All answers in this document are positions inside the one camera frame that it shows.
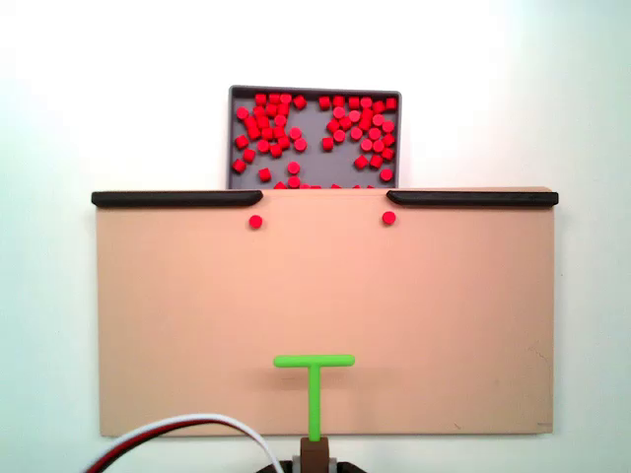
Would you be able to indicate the green T-shaped pusher tool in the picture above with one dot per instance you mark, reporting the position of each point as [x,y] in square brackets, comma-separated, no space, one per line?
[314,394]

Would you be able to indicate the grey container tray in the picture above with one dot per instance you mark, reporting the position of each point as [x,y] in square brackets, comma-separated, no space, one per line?
[314,125]

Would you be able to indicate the beige board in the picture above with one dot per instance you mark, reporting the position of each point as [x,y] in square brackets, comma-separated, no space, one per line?
[320,295]

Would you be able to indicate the black guard rail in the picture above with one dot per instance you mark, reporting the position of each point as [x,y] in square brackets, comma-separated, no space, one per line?
[473,198]
[172,198]

